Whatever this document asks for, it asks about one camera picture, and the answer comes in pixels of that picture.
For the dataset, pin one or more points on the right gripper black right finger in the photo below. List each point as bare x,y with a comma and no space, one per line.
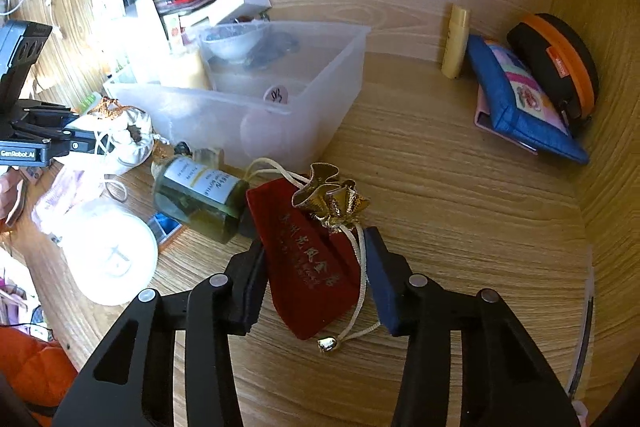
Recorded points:
506,380

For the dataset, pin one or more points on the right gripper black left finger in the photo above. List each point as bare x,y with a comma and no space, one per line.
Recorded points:
129,378

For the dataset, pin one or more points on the white round puff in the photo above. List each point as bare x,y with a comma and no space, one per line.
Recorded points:
111,253

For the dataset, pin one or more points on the green glass bottle white label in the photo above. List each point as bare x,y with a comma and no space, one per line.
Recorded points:
196,188

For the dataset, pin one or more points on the red velvet drawstring pouch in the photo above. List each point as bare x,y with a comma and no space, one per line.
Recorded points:
316,256

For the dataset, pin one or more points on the white cloth drawstring bag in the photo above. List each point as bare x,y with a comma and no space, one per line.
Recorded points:
124,138

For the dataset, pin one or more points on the orange sleeve forearm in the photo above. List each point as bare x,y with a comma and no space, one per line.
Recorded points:
39,372

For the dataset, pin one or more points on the white paper bag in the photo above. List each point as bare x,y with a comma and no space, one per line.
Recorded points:
130,28

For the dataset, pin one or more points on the small blue staples box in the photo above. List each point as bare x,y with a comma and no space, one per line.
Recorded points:
164,228

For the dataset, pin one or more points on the cream cylinder candle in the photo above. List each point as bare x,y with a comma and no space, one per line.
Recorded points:
182,70

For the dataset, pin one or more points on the clear plastic bowl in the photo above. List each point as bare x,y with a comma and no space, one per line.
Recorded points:
232,43

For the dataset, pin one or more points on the clear plastic storage bin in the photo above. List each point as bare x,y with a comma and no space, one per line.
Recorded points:
285,101

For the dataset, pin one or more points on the small white cardboard box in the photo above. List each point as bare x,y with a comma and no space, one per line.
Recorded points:
221,11

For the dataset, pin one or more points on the pink notebook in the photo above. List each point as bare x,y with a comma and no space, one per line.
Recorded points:
482,120

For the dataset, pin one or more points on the blue fabric pouch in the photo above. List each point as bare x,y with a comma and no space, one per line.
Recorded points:
518,108

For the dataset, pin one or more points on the cream lotion tube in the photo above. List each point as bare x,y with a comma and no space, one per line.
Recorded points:
457,39

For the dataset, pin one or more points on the black orange round case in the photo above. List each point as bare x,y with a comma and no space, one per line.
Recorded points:
562,65

